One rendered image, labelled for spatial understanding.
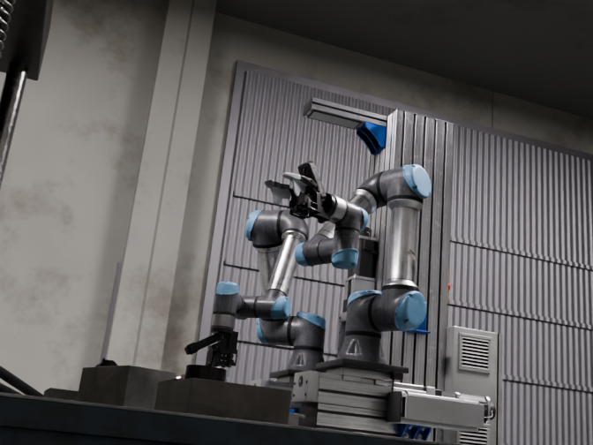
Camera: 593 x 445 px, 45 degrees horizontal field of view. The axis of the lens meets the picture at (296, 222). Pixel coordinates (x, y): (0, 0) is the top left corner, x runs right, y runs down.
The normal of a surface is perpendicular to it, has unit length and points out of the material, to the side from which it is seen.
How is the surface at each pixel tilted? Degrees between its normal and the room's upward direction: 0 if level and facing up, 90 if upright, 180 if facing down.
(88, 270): 90
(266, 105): 90
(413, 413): 90
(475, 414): 90
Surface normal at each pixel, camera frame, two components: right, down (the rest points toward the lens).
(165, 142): 0.34, -0.25
